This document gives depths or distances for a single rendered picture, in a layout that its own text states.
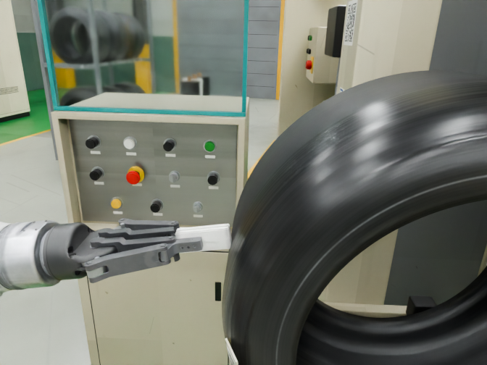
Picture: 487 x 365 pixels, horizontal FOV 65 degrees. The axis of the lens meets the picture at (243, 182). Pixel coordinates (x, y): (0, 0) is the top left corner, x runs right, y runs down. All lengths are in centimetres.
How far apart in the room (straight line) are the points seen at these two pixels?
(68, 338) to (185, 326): 101
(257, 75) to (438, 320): 917
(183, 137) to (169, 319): 64
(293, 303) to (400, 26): 49
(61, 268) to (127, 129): 71
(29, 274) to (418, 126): 48
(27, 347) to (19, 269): 179
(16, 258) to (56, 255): 5
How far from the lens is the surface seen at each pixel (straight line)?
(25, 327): 247
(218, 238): 50
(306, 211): 37
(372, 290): 89
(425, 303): 88
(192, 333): 144
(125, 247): 52
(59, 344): 230
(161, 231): 52
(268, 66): 971
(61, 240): 54
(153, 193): 123
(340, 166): 37
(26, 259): 55
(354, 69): 71
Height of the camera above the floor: 149
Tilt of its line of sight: 21 degrees down
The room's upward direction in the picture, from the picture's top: 2 degrees clockwise
